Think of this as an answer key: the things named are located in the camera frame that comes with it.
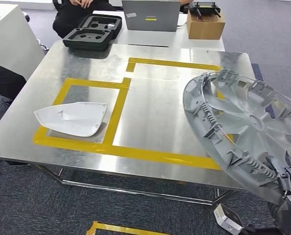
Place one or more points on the silver plastic wheel hubcap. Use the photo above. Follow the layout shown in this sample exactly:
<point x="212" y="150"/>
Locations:
<point x="234" y="129"/>

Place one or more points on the steel workbench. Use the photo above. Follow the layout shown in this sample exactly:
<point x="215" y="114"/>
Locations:
<point x="160" y="107"/>

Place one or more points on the white mirror cover part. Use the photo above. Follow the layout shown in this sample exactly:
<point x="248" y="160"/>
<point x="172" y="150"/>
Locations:
<point x="72" y="118"/>

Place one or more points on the brown cardboard box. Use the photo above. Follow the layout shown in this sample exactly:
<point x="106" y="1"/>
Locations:
<point x="204" y="29"/>

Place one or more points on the white table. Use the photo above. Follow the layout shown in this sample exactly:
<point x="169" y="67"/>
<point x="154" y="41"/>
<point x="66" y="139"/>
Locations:
<point x="175" y="39"/>

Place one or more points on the black device with antennas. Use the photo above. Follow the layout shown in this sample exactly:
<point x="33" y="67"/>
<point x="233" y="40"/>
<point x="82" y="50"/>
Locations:
<point x="205" y="7"/>

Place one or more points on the person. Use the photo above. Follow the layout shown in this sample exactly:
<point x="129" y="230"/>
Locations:
<point x="67" y="19"/>
<point x="185" y="2"/>

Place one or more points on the grey laptop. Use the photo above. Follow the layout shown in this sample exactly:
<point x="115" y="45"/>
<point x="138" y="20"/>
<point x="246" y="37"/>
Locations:
<point x="160" y="16"/>

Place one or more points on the black foam equipment case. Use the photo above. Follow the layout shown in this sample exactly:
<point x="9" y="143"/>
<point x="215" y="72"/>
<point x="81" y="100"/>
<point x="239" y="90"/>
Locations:
<point x="86" y="40"/>

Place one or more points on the office chair base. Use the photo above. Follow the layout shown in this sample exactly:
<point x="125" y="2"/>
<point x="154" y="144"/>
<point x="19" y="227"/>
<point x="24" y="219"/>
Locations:
<point x="26" y="17"/>

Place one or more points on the white desk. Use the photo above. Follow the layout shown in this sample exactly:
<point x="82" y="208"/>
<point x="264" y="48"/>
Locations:
<point x="13" y="39"/>

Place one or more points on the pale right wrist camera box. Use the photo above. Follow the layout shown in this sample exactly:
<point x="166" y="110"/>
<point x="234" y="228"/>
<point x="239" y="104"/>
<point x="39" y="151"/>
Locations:
<point x="228" y="220"/>

